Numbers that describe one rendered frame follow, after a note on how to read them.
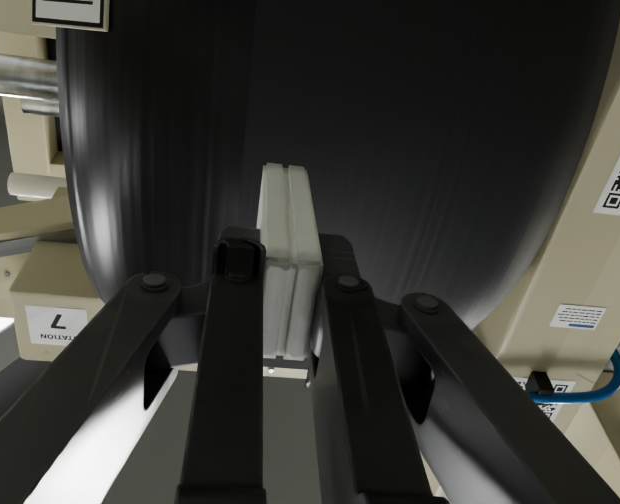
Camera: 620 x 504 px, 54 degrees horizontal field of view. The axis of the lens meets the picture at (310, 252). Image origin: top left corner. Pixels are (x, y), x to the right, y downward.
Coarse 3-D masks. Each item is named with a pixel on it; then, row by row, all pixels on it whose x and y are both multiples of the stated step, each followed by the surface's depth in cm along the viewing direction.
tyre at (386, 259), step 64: (128, 0) 26; (192, 0) 26; (256, 0) 26; (320, 0) 26; (384, 0) 26; (448, 0) 27; (512, 0) 27; (576, 0) 28; (64, 64) 29; (128, 64) 27; (192, 64) 27; (256, 64) 27; (320, 64) 27; (384, 64) 27; (448, 64) 27; (512, 64) 28; (576, 64) 29; (64, 128) 31; (128, 128) 28; (192, 128) 28; (256, 128) 28; (320, 128) 28; (384, 128) 28; (448, 128) 29; (512, 128) 29; (576, 128) 31; (128, 192) 30; (192, 192) 29; (256, 192) 30; (320, 192) 30; (384, 192) 30; (448, 192) 30; (512, 192) 31; (128, 256) 33; (192, 256) 32; (384, 256) 32; (448, 256) 32; (512, 256) 34
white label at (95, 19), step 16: (32, 0) 27; (48, 0) 27; (64, 0) 27; (80, 0) 26; (96, 0) 26; (32, 16) 27; (48, 16) 27; (64, 16) 27; (80, 16) 27; (96, 16) 26
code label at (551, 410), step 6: (516, 378) 67; (522, 378) 67; (522, 384) 68; (552, 384) 68; (558, 384) 68; (564, 384) 68; (570, 384) 68; (558, 390) 68; (564, 390) 68; (570, 390) 69; (546, 408) 70; (552, 408) 70; (558, 408) 70; (546, 414) 71; (552, 414) 71; (552, 420) 72
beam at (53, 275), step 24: (24, 264) 95; (48, 264) 96; (72, 264) 97; (24, 288) 91; (48, 288) 91; (72, 288) 92; (24, 312) 92; (96, 312) 93; (24, 336) 95; (48, 360) 99
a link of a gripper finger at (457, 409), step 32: (416, 320) 13; (448, 320) 14; (448, 352) 13; (480, 352) 13; (448, 384) 12; (480, 384) 12; (512, 384) 12; (416, 416) 14; (448, 416) 12; (480, 416) 11; (512, 416) 11; (544, 416) 11; (448, 448) 12; (480, 448) 11; (512, 448) 10; (544, 448) 10; (448, 480) 12; (480, 480) 11; (512, 480) 10; (544, 480) 10; (576, 480) 10
